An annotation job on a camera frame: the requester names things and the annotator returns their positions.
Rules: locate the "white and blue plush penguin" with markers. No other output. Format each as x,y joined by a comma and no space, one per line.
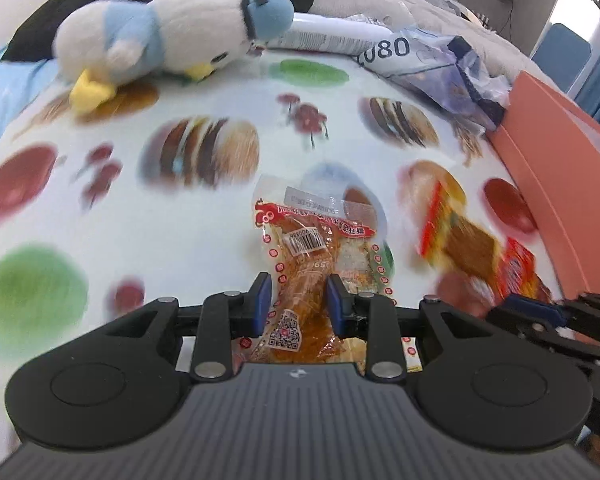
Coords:
180,30

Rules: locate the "fruit-print plastic mat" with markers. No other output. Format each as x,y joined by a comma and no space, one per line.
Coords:
205,220

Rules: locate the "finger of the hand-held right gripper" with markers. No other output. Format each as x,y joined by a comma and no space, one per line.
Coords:
530,307

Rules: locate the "orange cardboard box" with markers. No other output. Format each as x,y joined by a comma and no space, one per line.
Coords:
560,170

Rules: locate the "yellow-edged brown snack packet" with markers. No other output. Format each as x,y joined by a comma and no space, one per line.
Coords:
462,242

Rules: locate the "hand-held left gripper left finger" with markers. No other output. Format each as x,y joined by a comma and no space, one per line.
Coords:
262,306

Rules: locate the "grey duvet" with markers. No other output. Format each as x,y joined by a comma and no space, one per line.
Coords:
480,40

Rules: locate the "crumpled clear plastic bag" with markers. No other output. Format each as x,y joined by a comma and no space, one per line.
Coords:
445,75

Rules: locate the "clear chicken leg snack packet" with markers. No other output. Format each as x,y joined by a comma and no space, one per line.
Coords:
300,240

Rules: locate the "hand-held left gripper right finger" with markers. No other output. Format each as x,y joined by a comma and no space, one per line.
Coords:
336,306

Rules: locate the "blue chair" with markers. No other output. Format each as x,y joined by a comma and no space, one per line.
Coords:
562,55

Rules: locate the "light blue bed sheet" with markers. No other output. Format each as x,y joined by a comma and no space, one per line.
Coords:
10,90

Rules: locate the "white cylindrical tube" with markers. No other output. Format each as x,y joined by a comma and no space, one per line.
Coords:
330,35

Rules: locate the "bright red snack packet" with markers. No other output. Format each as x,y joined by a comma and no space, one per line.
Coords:
522,270

